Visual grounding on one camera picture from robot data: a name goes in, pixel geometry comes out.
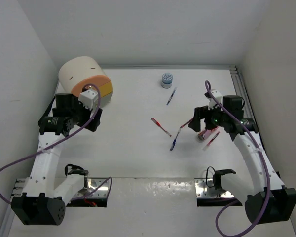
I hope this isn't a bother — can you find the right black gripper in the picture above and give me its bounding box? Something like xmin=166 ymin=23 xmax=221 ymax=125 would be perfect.
xmin=188 ymin=102 xmax=228 ymax=132

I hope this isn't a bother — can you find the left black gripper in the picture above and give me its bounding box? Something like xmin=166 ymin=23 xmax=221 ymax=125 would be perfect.
xmin=68 ymin=96 xmax=102 ymax=132

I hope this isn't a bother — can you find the pink glue stick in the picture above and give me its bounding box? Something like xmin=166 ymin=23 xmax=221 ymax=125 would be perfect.
xmin=197 ymin=128 xmax=217 ymax=142

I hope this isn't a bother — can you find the yellow drawer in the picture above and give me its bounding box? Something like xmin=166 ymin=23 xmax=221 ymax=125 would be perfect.
xmin=99 ymin=81 xmax=113 ymax=97

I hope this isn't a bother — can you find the blue white round jar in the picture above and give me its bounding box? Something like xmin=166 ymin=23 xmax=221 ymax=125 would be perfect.
xmin=161 ymin=73 xmax=173 ymax=89

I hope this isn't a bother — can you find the cream drawer cabinet shell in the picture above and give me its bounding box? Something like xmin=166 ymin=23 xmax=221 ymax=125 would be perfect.
xmin=58 ymin=56 xmax=107 ymax=93

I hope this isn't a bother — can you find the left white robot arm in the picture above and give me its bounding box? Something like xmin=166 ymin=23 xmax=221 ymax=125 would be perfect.
xmin=11 ymin=89 xmax=102 ymax=225

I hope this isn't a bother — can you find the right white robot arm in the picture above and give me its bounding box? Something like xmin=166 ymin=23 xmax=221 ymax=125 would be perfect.
xmin=188 ymin=93 xmax=296 ymax=224

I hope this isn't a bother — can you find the red pen under gripper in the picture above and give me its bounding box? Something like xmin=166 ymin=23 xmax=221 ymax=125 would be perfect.
xmin=180 ymin=118 xmax=193 ymax=129

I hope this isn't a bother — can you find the red pen right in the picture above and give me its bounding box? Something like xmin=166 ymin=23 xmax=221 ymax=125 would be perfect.
xmin=203 ymin=131 xmax=220 ymax=151

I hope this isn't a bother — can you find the blue pen near jar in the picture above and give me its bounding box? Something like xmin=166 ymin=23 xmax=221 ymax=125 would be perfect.
xmin=166 ymin=87 xmax=177 ymax=106

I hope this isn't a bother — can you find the blue pen centre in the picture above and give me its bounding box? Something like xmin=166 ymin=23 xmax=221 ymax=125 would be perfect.
xmin=170 ymin=128 xmax=181 ymax=151

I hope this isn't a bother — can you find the red pen centre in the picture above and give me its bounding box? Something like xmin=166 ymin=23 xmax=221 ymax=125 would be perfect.
xmin=151 ymin=118 xmax=172 ymax=137

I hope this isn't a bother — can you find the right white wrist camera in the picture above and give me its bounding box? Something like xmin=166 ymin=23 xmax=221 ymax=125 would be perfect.
xmin=207 ymin=89 xmax=222 ymax=110

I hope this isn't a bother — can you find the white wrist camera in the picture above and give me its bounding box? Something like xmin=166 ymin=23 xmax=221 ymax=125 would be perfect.
xmin=207 ymin=89 xmax=222 ymax=110
xmin=78 ymin=89 xmax=98 ymax=110

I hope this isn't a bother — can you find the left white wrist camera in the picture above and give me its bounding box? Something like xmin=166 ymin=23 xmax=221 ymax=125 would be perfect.
xmin=78 ymin=89 xmax=98 ymax=110

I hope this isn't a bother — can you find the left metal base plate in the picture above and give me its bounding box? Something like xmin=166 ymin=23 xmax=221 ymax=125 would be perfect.
xmin=67 ymin=178 xmax=112 ymax=208

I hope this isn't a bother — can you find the metal base plate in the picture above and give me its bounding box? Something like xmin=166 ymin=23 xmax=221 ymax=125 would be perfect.
xmin=194 ymin=178 xmax=242 ymax=207
xmin=67 ymin=178 xmax=112 ymax=208

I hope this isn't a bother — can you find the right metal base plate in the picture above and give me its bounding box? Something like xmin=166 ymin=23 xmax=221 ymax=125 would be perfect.
xmin=194 ymin=178 xmax=242 ymax=207

